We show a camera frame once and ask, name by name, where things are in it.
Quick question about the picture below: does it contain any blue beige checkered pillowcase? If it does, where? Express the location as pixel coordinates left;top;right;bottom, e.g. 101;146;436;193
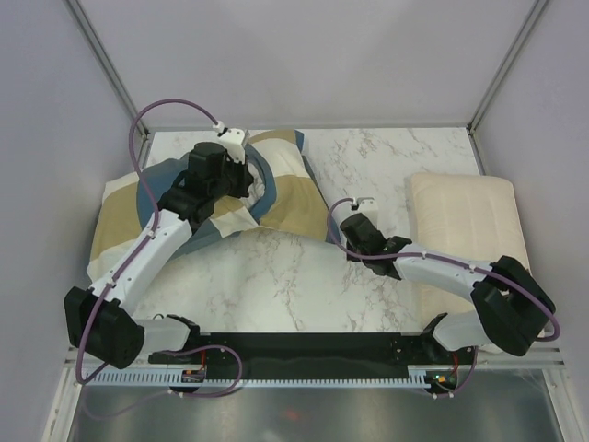
87;130;329;281

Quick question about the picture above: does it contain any cream pillow with bear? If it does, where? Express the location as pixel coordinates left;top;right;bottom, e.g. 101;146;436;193
404;171;547;354

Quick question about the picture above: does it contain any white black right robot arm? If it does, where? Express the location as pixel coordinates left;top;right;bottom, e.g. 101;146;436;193
340;214;556;364

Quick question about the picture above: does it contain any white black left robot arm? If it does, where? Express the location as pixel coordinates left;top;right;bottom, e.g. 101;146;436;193
64;142;253;369

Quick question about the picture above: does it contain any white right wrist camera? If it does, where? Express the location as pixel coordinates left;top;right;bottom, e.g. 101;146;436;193
351;197;379;227

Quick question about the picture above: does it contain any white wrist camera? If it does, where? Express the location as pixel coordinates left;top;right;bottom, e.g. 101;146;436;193
217;127;249;164
351;197;379;227

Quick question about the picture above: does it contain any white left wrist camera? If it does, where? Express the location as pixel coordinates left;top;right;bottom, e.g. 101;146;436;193
217;127;249;164

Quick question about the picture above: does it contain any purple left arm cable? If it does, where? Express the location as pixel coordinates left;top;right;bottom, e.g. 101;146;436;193
75;98;245;421

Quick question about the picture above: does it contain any aluminium left frame post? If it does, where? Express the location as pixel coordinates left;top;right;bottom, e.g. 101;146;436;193
64;0;138;120

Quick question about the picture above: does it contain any aluminium right frame post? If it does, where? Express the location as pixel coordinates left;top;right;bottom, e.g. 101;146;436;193
466;0;551;137

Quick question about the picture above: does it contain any aluminium extrusion rail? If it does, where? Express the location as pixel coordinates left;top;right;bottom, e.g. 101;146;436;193
64;331;566;370

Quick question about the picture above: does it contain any white slotted cable duct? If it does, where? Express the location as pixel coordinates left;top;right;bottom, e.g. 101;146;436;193
89;366;431;389

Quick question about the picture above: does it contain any aluminium frame post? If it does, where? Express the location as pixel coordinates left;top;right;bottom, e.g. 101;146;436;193
64;0;138;120
466;0;551;137

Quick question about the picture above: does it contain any white pillow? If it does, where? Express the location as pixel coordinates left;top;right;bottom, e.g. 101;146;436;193
241;177;265;209

